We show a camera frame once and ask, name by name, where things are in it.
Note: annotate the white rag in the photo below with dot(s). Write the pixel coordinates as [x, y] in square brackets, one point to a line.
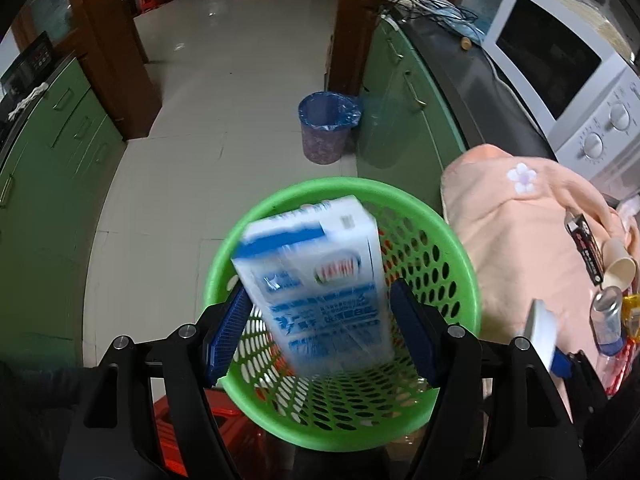
[27, 100]

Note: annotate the purple patterned waste bin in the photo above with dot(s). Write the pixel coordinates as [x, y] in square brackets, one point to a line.
[322, 145]

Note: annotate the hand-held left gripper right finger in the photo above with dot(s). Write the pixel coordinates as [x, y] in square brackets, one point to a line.
[415, 330]

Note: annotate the blue bin liner bag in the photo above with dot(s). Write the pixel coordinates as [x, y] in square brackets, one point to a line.
[345, 110]

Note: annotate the small clear bottle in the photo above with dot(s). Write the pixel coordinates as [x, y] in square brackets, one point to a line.
[605, 320]

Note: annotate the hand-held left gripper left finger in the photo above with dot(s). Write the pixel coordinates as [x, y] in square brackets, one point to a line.
[227, 335]

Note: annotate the black and red packet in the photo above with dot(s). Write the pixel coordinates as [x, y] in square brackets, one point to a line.
[585, 250]

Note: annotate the white and blue carton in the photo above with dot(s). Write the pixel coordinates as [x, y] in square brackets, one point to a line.
[320, 310]

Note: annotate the yellow packet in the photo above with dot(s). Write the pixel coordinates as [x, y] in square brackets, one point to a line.
[632, 315]

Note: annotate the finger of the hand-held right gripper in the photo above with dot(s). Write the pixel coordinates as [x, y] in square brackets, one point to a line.
[561, 362]

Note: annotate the white box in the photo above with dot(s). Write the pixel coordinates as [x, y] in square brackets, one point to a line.
[542, 330]

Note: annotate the beige woven cover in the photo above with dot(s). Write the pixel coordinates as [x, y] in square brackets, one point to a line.
[600, 20]

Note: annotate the white microwave oven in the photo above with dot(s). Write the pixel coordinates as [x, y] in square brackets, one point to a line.
[550, 60]

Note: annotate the peach cloth with flower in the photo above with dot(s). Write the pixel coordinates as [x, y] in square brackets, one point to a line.
[510, 260]

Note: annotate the brown wooden pillar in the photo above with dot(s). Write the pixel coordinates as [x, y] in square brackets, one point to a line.
[115, 60]
[350, 50]

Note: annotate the black appliance with display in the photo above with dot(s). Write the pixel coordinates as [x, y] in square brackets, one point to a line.
[30, 60]

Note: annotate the red plastic stool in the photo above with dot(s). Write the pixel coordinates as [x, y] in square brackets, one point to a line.
[240, 435]

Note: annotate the green perforated plastic basket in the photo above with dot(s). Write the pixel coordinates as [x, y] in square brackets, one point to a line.
[350, 410]

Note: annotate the small red stool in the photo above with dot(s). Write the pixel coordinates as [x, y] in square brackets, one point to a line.
[150, 1]

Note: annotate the blue plastic bag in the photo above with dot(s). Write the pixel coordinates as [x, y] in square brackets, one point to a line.
[460, 22]

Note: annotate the beige paper cup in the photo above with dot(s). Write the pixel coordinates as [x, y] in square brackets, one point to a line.
[620, 270]

